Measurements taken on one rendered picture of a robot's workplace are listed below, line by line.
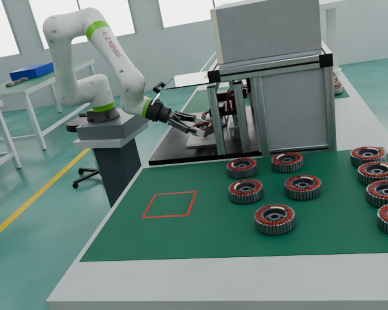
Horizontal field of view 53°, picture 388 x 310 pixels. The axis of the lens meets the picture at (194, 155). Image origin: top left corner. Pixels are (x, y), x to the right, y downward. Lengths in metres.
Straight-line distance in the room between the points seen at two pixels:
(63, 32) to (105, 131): 0.57
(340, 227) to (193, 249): 0.39
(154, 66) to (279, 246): 5.88
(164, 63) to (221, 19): 5.18
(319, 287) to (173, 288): 0.34
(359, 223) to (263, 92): 0.61
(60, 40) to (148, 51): 4.87
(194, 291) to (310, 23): 1.03
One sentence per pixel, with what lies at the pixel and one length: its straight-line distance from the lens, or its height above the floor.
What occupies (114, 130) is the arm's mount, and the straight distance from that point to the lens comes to 2.13.
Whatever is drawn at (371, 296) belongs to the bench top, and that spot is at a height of 0.75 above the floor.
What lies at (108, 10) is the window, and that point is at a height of 1.42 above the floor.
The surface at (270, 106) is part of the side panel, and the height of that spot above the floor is 0.95.
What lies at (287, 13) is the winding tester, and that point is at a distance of 1.53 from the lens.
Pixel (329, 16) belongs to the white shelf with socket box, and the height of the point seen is 1.11.
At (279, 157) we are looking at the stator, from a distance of 1.46.
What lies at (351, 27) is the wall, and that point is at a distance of 6.50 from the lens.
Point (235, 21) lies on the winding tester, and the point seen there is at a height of 1.26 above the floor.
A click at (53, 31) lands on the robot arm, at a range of 1.91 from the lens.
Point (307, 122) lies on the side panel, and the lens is 1.52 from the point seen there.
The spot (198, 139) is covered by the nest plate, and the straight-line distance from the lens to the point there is 1.75.
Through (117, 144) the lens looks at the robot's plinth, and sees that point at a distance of 2.11.
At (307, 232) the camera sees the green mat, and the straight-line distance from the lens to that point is 1.09.
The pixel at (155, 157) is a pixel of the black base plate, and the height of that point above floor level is 0.77.
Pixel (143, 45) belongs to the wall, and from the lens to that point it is 6.75.
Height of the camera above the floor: 1.38
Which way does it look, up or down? 22 degrees down
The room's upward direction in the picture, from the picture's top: 11 degrees counter-clockwise
